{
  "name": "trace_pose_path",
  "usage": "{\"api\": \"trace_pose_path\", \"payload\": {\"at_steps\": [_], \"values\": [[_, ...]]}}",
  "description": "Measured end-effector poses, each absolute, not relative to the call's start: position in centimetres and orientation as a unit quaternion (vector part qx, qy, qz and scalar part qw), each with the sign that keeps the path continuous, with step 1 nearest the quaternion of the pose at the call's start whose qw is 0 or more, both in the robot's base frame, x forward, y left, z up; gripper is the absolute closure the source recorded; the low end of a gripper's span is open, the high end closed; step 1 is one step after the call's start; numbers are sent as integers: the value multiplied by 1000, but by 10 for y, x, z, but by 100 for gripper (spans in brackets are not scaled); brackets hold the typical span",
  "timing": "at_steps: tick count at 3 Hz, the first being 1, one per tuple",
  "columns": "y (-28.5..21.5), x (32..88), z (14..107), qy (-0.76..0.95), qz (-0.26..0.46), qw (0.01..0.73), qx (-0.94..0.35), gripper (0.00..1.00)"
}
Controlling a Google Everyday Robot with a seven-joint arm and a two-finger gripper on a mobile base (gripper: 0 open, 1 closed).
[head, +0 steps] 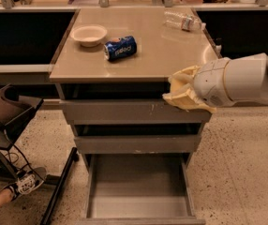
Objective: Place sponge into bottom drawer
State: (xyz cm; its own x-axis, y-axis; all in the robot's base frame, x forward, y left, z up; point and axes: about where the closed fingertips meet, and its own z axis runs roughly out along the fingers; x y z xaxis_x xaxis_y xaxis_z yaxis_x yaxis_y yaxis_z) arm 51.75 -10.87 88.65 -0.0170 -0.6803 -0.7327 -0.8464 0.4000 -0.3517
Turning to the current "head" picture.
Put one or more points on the grey drawer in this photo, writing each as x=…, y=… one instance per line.
x=145, y=144
x=128, y=112

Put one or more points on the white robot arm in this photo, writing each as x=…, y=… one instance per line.
x=246, y=79

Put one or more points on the grey top drawer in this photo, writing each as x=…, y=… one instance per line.
x=128, y=112

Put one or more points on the clear plastic water bottle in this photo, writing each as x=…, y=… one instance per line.
x=182, y=21

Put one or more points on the grey middle drawer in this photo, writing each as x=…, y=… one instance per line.
x=145, y=144

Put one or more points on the open bottom drawer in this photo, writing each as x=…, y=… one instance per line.
x=138, y=189

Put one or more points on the white paper bowl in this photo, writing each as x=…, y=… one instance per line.
x=89, y=35

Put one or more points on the grey drawer cabinet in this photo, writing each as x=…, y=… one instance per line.
x=82, y=74

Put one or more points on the yellow sponge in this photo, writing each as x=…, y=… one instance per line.
x=179, y=80

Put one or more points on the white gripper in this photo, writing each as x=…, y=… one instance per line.
x=211, y=82

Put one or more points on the blue pepsi can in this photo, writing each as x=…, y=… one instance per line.
x=121, y=47

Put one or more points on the black and white sneaker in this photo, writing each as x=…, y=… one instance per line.
x=31, y=181

